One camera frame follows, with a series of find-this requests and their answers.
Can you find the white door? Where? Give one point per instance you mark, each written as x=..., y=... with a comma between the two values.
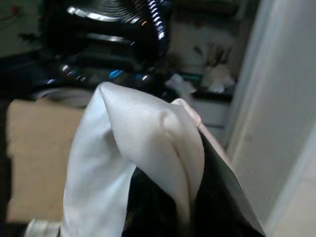
x=279, y=103

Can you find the black shiny machine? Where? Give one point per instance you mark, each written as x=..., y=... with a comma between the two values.
x=98, y=34

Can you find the white cloth garment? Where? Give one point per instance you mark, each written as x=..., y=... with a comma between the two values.
x=138, y=138

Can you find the brown cardboard box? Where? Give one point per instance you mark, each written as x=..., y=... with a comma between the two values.
x=42, y=153

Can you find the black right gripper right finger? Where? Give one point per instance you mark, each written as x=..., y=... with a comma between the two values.
x=217, y=197

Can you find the white crumpled paper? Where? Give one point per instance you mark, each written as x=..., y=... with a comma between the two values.
x=180, y=84

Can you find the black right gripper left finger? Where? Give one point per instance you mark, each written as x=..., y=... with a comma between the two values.
x=150, y=209

